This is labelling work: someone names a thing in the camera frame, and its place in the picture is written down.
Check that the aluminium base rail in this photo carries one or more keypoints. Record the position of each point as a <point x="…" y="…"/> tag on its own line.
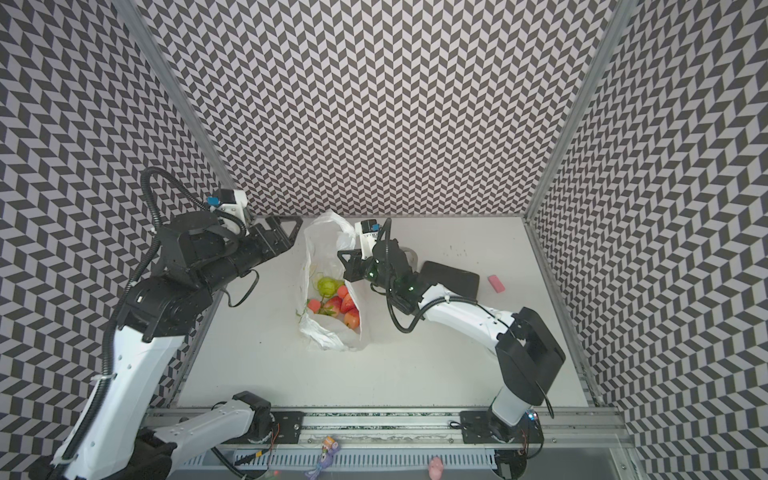
<point x="571" y="427"/>

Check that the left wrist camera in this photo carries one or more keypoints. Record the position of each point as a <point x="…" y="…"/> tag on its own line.
<point x="231" y="201"/>

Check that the black tray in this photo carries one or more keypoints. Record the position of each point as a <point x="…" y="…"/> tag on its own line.
<point x="461" y="282"/>

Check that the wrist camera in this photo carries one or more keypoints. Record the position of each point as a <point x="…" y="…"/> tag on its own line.
<point x="367" y="232"/>
<point x="231" y="201"/>

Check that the pink eraser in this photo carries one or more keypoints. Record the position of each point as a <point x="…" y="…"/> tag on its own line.
<point x="496" y="284"/>

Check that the clear tape roll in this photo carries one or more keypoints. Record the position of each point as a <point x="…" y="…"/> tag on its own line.
<point x="411" y="258"/>

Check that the pink toy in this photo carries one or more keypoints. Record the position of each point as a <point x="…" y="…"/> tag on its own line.
<point x="435" y="468"/>

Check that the orange fake peach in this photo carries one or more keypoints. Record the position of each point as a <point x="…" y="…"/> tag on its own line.
<point x="352" y="319"/>

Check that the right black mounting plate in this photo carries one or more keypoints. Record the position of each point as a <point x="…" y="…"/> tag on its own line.
<point x="481" y="427"/>

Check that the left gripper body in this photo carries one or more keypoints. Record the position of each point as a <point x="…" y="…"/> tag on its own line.
<point x="247" y="253"/>

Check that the red fake strawberry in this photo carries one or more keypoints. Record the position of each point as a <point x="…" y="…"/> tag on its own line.
<point x="330" y="307"/>
<point x="345" y="300"/>

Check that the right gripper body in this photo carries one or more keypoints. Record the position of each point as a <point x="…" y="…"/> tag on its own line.
<point x="363" y="266"/>

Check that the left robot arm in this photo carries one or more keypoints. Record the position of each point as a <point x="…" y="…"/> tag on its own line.
<point x="198" y="258"/>

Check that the green fake pear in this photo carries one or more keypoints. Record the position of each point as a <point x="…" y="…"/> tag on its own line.
<point x="327" y="287"/>

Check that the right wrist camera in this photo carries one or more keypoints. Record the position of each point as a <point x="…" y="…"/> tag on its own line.
<point x="367" y="232"/>

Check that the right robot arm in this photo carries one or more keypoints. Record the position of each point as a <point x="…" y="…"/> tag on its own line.
<point x="528" y="355"/>

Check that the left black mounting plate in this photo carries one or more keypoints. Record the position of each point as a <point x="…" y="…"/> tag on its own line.
<point x="281" y="427"/>

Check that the white plastic bag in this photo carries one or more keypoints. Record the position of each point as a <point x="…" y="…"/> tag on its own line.
<point x="322" y="239"/>

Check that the black mounting plate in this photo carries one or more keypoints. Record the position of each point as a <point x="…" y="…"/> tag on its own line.
<point x="281" y="427"/>
<point x="481" y="427"/>

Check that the purple toy figure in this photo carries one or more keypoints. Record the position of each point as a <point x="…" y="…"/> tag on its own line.
<point x="330" y="448"/>

